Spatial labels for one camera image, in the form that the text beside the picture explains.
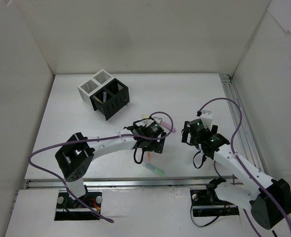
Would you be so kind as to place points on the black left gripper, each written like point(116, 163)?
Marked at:
point(155, 147)

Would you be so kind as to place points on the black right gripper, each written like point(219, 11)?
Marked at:
point(186, 136)

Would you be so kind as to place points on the purple highlighter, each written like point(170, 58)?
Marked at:
point(168, 126)

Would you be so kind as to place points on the green highlighter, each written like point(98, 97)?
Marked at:
point(153, 169)

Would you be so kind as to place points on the purple gel pen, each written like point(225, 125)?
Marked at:
point(104, 96)

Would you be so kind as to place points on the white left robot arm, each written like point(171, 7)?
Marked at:
point(75, 159)

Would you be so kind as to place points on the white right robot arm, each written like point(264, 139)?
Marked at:
point(268, 200)

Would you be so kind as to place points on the black mesh double container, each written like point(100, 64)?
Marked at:
point(117, 98)

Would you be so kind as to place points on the white mesh double container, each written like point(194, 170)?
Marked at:
point(96, 82)

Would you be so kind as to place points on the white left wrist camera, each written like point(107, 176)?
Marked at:
point(157, 120)

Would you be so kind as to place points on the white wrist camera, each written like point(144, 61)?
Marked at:
point(157, 120)
point(206, 117)

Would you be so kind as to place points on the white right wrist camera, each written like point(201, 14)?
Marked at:
point(206, 117)

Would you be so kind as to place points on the aluminium side rail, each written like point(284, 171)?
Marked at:
point(245, 144)

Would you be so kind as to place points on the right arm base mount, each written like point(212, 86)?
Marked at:
point(202, 206)

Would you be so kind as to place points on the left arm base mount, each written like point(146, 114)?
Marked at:
point(68, 209)

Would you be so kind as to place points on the aluminium front rail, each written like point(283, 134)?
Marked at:
point(122, 183)

